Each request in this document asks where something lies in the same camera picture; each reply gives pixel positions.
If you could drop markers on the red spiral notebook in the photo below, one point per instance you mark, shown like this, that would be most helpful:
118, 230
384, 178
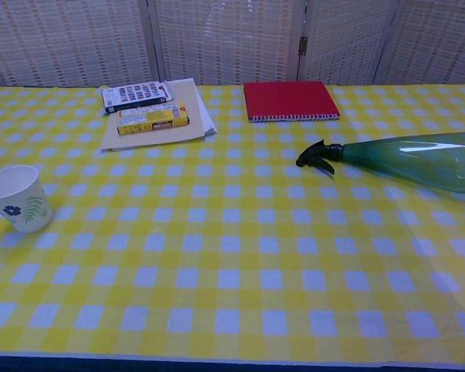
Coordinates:
290, 98

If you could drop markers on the flower print paper cup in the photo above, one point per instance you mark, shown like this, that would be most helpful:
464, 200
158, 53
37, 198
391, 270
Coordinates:
21, 201

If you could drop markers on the yellow checked tablecloth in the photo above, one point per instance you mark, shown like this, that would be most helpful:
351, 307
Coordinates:
217, 252

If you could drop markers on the black white picture box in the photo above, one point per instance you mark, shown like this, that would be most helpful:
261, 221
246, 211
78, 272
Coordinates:
135, 95

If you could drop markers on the brass screen hinge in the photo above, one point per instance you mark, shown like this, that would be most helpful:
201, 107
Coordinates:
303, 45

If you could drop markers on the yellow cardboard box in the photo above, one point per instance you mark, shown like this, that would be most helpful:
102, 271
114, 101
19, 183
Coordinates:
153, 119

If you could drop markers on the white paper sheets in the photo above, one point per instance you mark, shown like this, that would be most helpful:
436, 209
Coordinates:
208, 120

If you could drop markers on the green spray bottle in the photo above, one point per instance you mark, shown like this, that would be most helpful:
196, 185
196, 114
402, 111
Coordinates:
410, 160

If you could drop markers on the tan paper envelope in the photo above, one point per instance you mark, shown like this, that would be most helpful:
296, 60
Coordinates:
159, 140

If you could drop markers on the woven folding screen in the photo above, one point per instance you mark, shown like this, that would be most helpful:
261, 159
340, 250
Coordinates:
224, 38

